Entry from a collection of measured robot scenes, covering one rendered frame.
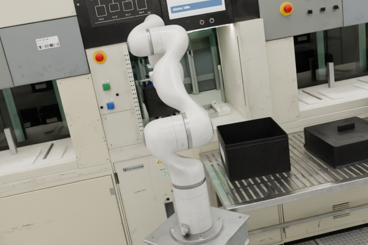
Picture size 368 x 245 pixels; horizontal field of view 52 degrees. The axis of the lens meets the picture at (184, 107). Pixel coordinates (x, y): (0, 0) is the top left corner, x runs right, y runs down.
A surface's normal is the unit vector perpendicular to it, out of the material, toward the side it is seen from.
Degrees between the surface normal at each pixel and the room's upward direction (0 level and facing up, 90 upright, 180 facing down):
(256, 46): 90
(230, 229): 0
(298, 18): 90
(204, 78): 90
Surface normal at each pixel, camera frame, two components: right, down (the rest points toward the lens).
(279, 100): 0.14, 0.24
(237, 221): -0.16, -0.95
